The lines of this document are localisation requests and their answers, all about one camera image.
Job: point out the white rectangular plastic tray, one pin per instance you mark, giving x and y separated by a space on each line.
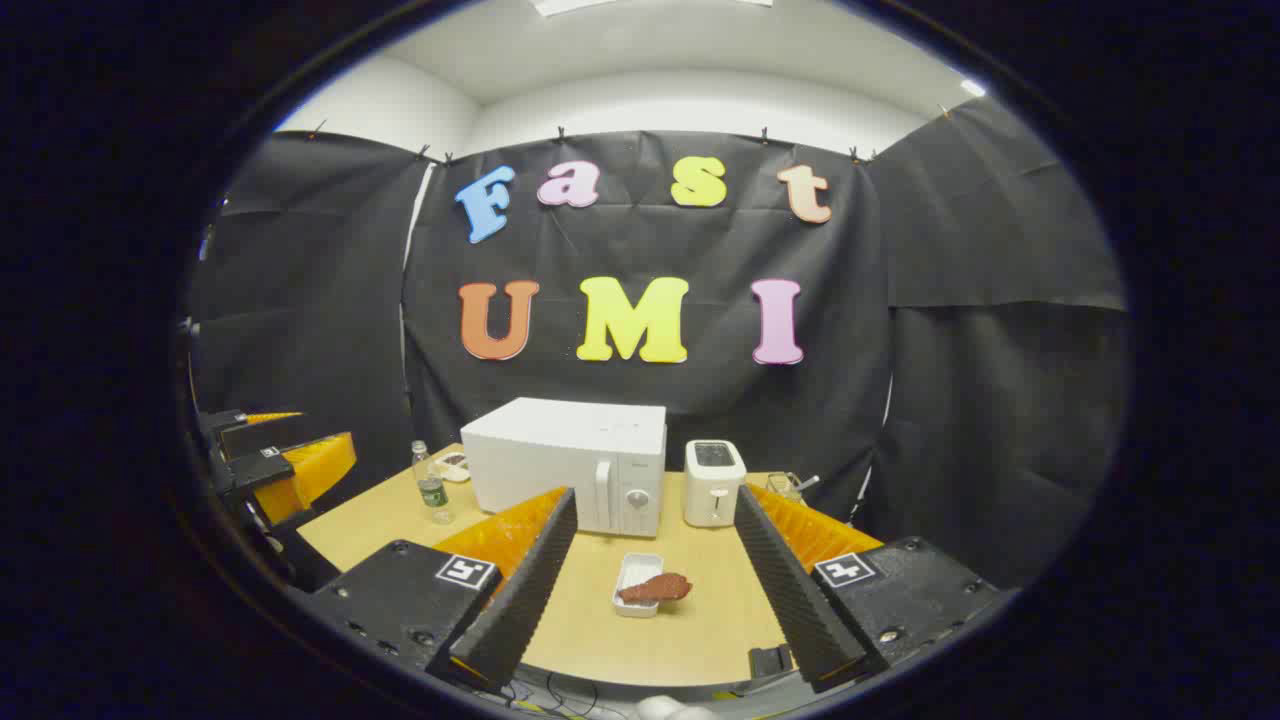
635 567

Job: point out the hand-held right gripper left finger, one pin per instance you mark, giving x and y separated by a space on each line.
530 590

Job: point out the white spoon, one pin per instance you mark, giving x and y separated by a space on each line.
808 483

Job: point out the white toaster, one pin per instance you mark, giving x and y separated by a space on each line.
712 490

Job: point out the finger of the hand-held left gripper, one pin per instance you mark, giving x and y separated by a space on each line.
310 465
225 420

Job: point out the white divided snack dish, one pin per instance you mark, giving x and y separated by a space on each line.
457 470

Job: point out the reddish brown meat slice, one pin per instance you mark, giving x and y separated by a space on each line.
655 588

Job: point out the white microwave oven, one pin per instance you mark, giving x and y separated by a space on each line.
540 450

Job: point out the clear plastic water bottle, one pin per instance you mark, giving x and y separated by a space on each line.
432 490

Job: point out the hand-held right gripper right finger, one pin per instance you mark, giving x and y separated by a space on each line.
790 590

